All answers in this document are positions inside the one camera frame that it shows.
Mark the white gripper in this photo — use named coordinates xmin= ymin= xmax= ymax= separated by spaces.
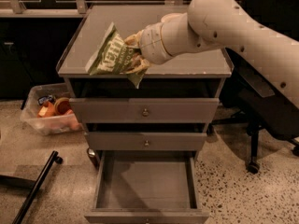
xmin=124 ymin=22 xmax=172 ymax=74

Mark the green jalapeno chip bag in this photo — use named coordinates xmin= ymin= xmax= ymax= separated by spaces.
xmin=85 ymin=22 xmax=148 ymax=89

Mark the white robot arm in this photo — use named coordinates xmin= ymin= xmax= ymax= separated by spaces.
xmin=125 ymin=0 xmax=299 ymax=107

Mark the grey top drawer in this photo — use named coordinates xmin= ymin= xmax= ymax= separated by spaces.
xmin=71 ymin=80 xmax=219 ymax=123

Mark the grey drawer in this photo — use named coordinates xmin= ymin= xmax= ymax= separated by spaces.
xmin=85 ymin=151 xmax=209 ymax=224
xmin=85 ymin=123 xmax=206 ymax=151
xmin=71 ymin=80 xmax=219 ymax=123

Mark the grey drawer cabinet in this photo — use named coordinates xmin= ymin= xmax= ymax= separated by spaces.
xmin=58 ymin=5 xmax=232 ymax=151

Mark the grey middle drawer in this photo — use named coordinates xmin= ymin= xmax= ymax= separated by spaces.
xmin=85 ymin=123 xmax=206 ymax=151

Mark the grey bottom drawer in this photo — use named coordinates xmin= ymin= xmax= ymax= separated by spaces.
xmin=85 ymin=151 xmax=209 ymax=224

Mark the white paper bowl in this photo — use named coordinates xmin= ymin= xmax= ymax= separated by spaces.
xmin=161 ymin=13 xmax=187 ymax=23

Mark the orange cup in bin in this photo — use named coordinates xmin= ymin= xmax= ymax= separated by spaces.
xmin=54 ymin=97 xmax=71 ymax=115

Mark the clear plastic storage bin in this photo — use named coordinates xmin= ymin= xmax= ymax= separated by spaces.
xmin=21 ymin=83 xmax=82 ymax=135

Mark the cabinet caster wheel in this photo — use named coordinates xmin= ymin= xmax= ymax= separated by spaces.
xmin=87 ymin=147 xmax=99 ymax=168

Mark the black office chair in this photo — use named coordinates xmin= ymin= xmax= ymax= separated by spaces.
xmin=212 ymin=0 xmax=299 ymax=175

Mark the black metal stand leg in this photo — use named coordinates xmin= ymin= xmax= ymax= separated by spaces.
xmin=0 ymin=150 xmax=64 ymax=224

